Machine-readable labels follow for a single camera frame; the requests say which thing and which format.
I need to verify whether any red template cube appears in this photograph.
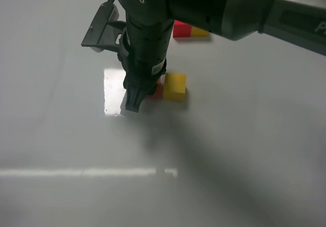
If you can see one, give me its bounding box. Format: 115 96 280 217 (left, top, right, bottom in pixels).
173 20 192 38

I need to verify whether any yellow template cube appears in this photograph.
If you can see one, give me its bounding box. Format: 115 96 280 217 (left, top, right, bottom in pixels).
191 26 209 37

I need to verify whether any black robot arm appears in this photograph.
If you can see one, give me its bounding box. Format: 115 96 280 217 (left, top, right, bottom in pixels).
118 0 325 112

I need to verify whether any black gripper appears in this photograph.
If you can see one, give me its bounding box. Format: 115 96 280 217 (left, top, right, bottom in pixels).
119 17 174 112

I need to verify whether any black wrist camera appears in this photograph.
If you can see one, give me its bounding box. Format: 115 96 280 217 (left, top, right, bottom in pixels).
81 2 126 53

